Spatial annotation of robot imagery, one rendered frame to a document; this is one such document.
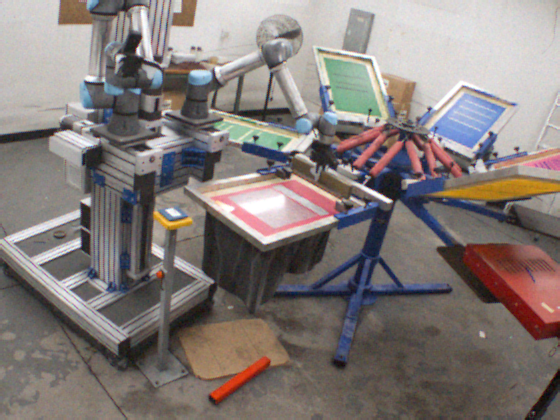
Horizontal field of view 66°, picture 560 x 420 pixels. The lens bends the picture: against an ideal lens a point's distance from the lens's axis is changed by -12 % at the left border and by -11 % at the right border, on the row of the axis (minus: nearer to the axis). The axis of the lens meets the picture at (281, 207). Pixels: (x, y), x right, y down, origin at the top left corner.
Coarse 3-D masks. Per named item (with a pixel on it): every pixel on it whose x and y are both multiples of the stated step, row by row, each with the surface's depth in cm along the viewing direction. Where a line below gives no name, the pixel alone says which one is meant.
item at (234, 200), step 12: (240, 192) 245; (252, 192) 248; (264, 192) 250; (276, 192) 253; (300, 192) 259; (312, 192) 263; (228, 204) 230; (240, 204) 232; (252, 204) 235; (264, 204) 238; (276, 204) 240
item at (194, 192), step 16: (240, 176) 255; (256, 176) 259; (272, 176) 268; (192, 192) 226; (208, 192) 238; (208, 208) 219; (240, 224) 207; (320, 224) 222; (336, 224) 229; (256, 240) 199; (272, 240) 200; (288, 240) 207
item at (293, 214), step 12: (288, 204) 243; (300, 204) 246; (324, 204) 251; (240, 216) 221; (252, 216) 224; (264, 216) 226; (276, 216) 228; (288, 216) 231; (300, 216) 233; (312, 216) 236; (324, 216) 238; (252, 228) 213; (264, 228) 215; (276, 228) 218; (288, 228) 220
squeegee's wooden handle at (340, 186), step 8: (296, 160) 263; (304, 160) 261; (296, 168) 264; (304, 168) 260; (312, 176) 257; (320, 176) 253; (328, 176) 249; (328, 184) 250; (336, 184) 246; (344, 184) 243; (344, 192) 243
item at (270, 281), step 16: (304, 240) 230; (320, 240) 242; (272, 256) 217; (288, 256) 228; (304, 256) 237; (320, 256) 251; (272, 272) 224; (288, 272) 237; (304, 272) 242; (272, 288) 230
